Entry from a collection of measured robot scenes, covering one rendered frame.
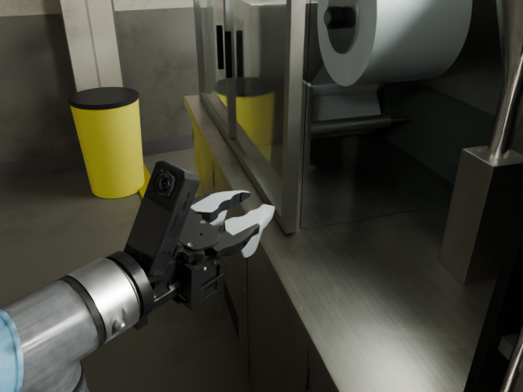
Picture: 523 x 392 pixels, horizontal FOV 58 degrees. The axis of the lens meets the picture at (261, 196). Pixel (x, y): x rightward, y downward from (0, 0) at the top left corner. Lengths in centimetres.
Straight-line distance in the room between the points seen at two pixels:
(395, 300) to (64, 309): 69
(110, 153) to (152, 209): 269
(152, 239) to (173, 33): 332
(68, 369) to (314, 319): 55
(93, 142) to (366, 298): 245
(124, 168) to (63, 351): 281
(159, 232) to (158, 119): 341
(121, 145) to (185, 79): 94
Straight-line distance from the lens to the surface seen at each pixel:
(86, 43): 341
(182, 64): 381
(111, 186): 328
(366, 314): 95
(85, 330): 45
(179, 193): 47
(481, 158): 97
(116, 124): 310
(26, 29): 364
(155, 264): 49
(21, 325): 44
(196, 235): 52
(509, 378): 74
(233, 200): 60
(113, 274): 47
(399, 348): 90
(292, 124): 102
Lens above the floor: 152
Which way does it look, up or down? 28 degrees down
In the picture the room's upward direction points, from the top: straight up
